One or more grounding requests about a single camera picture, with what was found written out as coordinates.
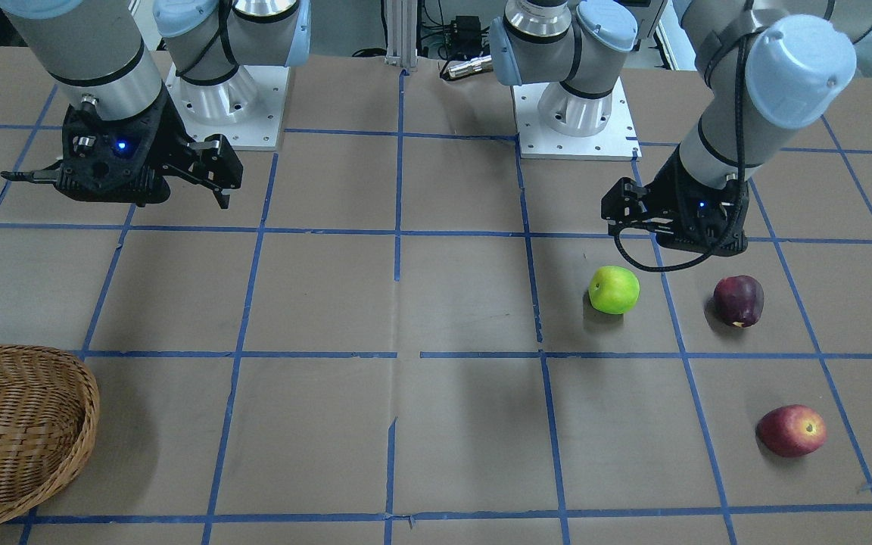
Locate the silver cylindrical connector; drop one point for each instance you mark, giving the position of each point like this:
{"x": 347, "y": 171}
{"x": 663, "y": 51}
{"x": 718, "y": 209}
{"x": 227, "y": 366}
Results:
{"x": 454, "y": 71}

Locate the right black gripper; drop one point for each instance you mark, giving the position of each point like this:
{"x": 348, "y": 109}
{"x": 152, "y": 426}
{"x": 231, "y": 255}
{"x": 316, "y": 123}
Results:
{"x": 170, "y": 136}

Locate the aluminium frame post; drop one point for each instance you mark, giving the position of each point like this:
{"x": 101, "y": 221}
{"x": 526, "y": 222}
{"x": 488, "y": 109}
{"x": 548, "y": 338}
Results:
{"x": 401, "y": 20}

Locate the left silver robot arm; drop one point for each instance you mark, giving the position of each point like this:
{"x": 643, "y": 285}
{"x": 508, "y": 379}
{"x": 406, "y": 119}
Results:
{"x": 773, "y": 68}

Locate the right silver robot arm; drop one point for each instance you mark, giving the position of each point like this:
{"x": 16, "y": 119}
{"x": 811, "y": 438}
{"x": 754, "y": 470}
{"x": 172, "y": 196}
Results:
{"x": 94, "y": 49}

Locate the black power adapter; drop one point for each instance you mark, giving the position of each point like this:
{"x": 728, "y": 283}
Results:
{"x": 466, "y": 34}

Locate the dark red apple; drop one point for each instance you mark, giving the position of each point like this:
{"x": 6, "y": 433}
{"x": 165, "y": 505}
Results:
{"x": 739, "y": 300}

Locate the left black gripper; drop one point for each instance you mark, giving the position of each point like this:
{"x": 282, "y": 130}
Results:
{"x": 665, "y": 187}

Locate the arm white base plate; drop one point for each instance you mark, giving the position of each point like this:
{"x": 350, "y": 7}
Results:
{"x": 248, "y": 109}
{"x": 553, "y": 124}

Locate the woven wicker basket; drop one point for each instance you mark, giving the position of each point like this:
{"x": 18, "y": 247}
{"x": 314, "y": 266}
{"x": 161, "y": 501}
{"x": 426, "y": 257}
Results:
{"x": 49, "y": 420}

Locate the green apple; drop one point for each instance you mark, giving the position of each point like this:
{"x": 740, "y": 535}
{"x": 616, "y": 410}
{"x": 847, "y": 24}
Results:
{"x": 613, "y": 290}

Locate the red yellow apple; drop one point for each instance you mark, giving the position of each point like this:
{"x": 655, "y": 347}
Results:
{"x": 792, "y": 431}

